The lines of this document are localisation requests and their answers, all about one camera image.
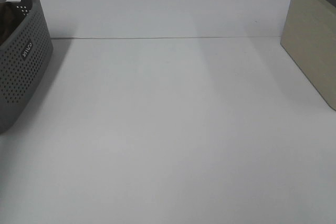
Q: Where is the beige storage bin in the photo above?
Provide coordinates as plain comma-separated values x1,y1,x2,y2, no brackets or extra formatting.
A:
280,0,335,109

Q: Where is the grey perforated plastic basket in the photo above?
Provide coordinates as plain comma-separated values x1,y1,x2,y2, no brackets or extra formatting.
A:
1,0,53,133

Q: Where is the brown towel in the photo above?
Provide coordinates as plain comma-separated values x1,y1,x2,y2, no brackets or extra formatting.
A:
1,2,21,45

